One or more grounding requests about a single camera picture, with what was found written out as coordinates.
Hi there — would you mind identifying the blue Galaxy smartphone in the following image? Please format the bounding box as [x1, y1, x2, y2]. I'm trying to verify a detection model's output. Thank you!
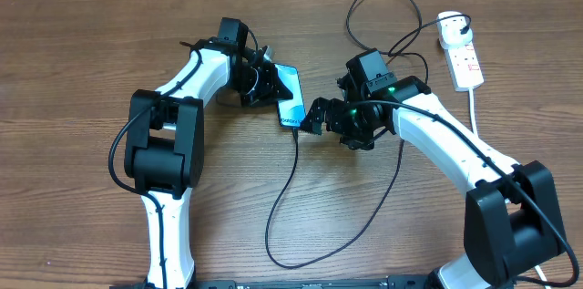
[275, 64, 305, 129]

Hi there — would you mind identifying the black USB charging cable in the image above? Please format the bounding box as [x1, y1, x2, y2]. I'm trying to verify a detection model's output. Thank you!
[264, 0, 472, 270]

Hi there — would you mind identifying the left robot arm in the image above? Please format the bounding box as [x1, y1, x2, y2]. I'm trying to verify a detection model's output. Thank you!
[117, 17, 304, 288]

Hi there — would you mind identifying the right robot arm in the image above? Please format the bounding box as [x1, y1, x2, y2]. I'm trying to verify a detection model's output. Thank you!
[301, 49, 568, 288]

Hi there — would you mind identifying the white power strip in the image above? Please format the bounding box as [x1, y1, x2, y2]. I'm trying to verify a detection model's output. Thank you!
[445, 43, 485, 92]

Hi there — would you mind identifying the white power strip cord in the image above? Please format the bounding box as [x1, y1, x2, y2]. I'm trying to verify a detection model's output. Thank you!
[467, 88, 552, 289]

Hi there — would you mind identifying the white USB wall charger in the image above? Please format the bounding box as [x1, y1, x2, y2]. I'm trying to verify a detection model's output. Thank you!
[436, 11, 473, 50]

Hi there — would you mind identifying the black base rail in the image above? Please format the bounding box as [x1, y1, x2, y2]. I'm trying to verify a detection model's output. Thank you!
[108, 274, 438, 289]

